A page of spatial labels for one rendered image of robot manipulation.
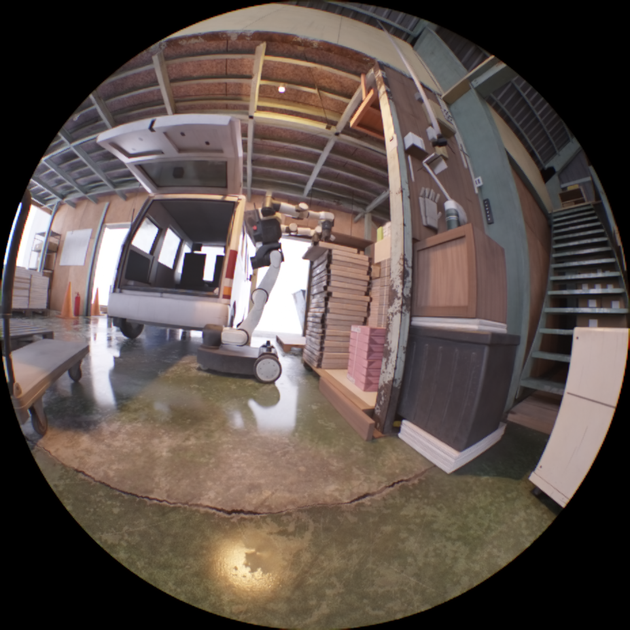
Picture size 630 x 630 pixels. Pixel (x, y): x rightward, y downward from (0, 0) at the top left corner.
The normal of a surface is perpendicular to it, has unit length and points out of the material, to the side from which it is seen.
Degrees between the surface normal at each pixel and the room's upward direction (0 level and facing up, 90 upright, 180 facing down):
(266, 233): 99
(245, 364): 90
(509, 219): 90
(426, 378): 90
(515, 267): 90
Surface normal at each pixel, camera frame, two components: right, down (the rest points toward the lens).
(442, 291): -0.95, -0.10
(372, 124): -0.10, 1.00
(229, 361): 0.23, 0.01
